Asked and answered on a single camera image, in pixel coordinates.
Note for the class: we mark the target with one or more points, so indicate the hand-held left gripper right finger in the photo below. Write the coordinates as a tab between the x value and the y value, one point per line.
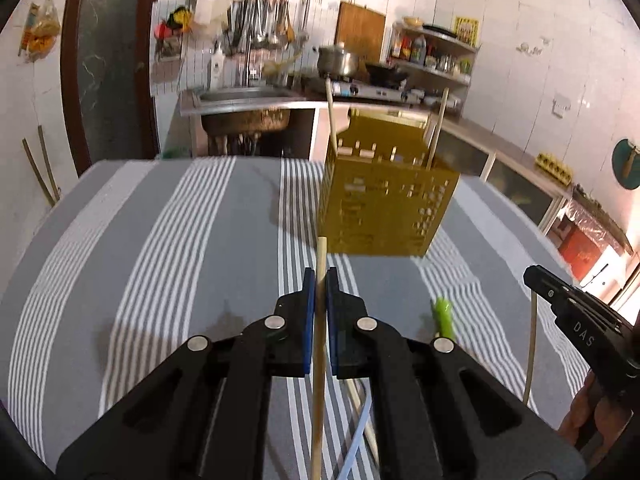
332	325

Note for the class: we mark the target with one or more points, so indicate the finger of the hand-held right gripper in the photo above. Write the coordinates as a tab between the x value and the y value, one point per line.
575	320
600	312

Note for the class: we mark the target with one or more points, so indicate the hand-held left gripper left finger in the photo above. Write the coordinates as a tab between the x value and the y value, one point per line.
308	325

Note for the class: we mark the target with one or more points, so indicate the green plastic utensil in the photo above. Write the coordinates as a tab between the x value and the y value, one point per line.
444	315

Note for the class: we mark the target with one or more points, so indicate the light blue plastic utensil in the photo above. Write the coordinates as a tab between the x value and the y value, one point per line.
357	440

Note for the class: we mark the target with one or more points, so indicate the yellow perforated utensil holder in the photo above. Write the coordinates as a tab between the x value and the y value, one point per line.
380	210

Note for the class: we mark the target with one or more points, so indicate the person's right hand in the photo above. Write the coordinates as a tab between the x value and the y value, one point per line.
580	420

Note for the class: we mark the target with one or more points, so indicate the red box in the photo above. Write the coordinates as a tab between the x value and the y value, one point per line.
577	250

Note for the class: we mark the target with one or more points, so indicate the grey white striped tablecloth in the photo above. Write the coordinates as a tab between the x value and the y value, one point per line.
200	260

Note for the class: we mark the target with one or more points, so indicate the yellow egg carton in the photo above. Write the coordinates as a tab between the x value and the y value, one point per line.
554	167

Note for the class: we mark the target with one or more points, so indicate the green round hanging board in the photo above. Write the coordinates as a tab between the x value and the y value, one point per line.
625	160

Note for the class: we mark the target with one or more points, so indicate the kitchen counter cabinet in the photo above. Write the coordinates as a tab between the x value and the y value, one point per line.
515	170

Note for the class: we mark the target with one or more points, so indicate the steel gas stove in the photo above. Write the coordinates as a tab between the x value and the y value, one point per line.
370	92

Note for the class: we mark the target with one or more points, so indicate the steel kitchen sink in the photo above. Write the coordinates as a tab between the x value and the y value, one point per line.
235	95

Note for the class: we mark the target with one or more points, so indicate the black wok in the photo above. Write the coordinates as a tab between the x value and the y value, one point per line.
387	74

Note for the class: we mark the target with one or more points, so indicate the steel cooking pot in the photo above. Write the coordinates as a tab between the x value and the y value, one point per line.
337	60

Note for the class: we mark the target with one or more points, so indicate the white soap bottle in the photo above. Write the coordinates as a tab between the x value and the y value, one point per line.
216	67

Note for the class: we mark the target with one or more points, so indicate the corner shelf with bottles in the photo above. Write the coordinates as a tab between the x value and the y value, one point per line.
435	55

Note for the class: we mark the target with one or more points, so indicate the rectangular wooden cutting board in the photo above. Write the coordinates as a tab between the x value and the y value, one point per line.
360	30

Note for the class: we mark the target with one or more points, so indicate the bamboo stick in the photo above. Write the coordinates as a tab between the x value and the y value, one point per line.
37	172
49	165

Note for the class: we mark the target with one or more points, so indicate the colourful hanging cleaning items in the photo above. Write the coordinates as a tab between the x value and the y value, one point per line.
172	30

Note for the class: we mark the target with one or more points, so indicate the dark brown framed door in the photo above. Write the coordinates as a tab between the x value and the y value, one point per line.
110	60

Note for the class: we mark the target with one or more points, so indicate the hanging plastic bag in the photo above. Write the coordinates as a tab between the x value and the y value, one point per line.
42	30

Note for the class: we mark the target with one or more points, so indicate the white wall socket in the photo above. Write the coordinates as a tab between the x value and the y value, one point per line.
561	106

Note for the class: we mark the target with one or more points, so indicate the yellow wall poster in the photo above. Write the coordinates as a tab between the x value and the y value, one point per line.
466	29

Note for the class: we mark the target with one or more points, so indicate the wall rack with utensils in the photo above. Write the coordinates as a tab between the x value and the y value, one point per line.
250	15

